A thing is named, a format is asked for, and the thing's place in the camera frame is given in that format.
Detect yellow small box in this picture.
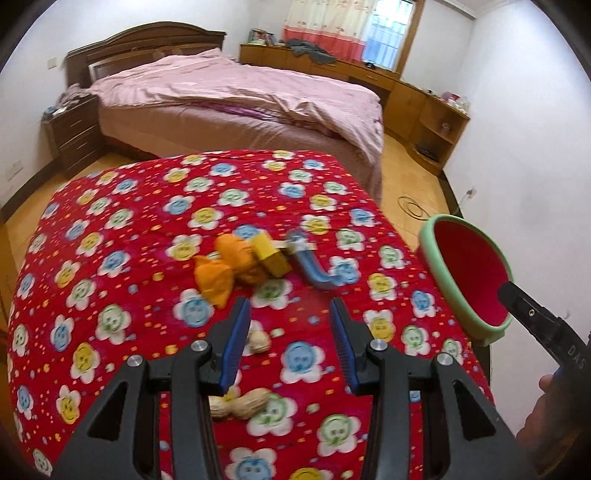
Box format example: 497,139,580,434
252,233,291,278

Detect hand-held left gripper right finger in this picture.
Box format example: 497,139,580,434
329,296,536,480

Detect window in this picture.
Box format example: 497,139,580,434
362,0,423,72

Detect crumpled pale cloth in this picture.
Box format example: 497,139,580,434
55,85,92,110

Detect orange bow toy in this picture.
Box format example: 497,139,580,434
193,234,271,308

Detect black coiled cable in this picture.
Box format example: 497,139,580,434
398,195,431,219

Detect cluster of toiletry bottles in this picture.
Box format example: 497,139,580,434
440,91,472,112

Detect person's right hand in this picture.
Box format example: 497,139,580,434
516,373,591,467

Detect red flower printed blanket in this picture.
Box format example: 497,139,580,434
7,148,495,480

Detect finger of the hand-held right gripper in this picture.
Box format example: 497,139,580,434
498,281,548,337

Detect pink duvet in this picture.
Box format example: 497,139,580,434
88,48,385,204

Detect floral curtain with red hem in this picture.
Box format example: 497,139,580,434
283,0,377,63

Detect red bin with green rim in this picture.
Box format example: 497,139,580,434
418,215,515,348

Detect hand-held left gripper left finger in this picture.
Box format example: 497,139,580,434
51,298,253,480

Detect dark wooden nightstand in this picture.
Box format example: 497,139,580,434
42,95,103,174

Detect dark wooden bed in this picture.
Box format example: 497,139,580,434
65,21,385,204

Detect grey crumpled clothes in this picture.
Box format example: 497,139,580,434
287,39,338,64

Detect light wooden desk cabinet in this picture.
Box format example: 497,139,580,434
239,42,472,176

